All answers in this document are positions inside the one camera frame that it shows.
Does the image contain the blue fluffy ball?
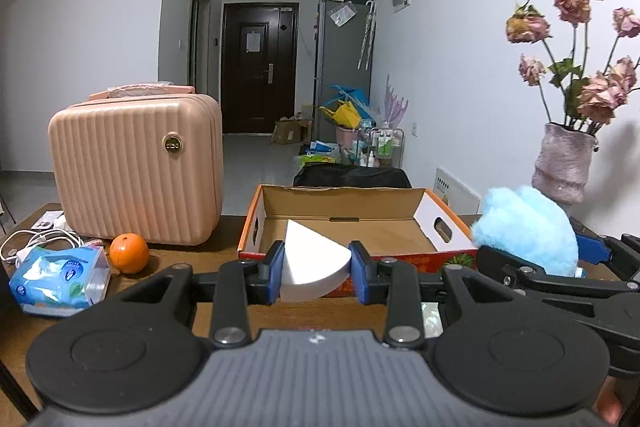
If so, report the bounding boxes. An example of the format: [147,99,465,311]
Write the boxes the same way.
[470,185,581,278]

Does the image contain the orange fruit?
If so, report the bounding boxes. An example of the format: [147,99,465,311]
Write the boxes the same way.
[109,233,151,275]

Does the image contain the grey refrigerator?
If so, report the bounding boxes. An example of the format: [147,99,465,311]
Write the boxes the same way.
[314,0,376,142]

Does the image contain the white desk calendar board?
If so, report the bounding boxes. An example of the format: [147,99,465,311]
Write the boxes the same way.
[434,167,482,215]

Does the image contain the purple wing decoration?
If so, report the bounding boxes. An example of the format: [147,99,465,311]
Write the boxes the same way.
[382,74,411,128]

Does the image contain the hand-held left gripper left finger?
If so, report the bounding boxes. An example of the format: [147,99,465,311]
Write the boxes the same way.
[114,241,286,349]

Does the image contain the black chair back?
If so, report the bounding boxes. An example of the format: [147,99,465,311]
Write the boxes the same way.
[292,164,413,188]

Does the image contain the white wedge sponge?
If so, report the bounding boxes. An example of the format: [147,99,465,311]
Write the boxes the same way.
[280,219,353,303]

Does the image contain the grey interior door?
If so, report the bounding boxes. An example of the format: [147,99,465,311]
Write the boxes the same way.
[190,0,213,95]

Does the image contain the hanging folded umbrella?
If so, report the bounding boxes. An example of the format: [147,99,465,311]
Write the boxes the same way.
[356,0,377,72]

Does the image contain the blue tissue pack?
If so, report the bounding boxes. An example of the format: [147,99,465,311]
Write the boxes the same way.
[9,246,112,318]

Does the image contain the cardboard box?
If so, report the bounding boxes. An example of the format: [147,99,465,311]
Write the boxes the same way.
[236,184,481,303]

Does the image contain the person's right hand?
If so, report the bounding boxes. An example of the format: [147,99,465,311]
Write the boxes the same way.
[595,379,624,425]

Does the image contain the cardboard carton on floor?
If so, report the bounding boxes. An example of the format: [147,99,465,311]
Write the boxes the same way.
[271,119,310,146]

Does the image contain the dark brown entrance door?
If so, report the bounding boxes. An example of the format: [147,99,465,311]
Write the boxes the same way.
[221,2,299,135]

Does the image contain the pink ribbed suitcase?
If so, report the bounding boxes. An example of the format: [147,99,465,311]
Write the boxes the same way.
[48,82,224,247]

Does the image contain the metal trolley with bottles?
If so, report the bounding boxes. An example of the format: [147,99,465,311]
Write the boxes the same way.
[367,127,405,168]

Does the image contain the blue folding stool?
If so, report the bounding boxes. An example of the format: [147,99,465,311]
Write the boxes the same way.
[330,84,368,108]

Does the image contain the green packages on floor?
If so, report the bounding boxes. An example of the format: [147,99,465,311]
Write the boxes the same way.
[299,142,341,165]

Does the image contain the clear bag on refrigerator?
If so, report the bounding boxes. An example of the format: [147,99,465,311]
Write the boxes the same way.
[330,2,358,28]

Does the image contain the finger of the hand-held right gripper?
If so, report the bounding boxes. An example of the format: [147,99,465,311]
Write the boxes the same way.
[476,246,640,323]
[575,233,640,280]

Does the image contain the pink bucket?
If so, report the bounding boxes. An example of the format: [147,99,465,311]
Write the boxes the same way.
[335,125,361,152]

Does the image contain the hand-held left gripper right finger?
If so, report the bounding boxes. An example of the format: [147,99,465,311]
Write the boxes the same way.
[348,241,522,350]

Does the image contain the white charger cable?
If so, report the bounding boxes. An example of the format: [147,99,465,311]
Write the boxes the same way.
[0,227,83,267]

